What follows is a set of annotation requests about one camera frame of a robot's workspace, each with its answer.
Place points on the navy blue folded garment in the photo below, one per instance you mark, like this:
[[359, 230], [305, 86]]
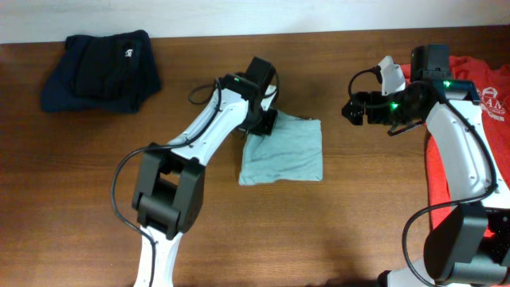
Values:
[[58, 95]]

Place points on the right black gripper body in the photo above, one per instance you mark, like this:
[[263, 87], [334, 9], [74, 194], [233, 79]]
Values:
[[398, 114]]

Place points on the light blue t-shirt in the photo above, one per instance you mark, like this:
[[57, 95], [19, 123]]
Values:
[[294, 151]]

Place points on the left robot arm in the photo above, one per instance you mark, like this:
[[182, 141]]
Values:
[[169, 190]]

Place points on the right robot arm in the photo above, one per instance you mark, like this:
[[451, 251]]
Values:
[[470, 246]]

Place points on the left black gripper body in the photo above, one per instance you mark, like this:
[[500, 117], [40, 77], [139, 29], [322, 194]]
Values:
[[261, 122]]

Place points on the red printed t-shirt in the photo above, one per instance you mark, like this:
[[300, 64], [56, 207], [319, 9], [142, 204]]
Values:
[[493, 88]]

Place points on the black folded garment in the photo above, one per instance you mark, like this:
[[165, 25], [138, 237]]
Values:
[[109, 69]]

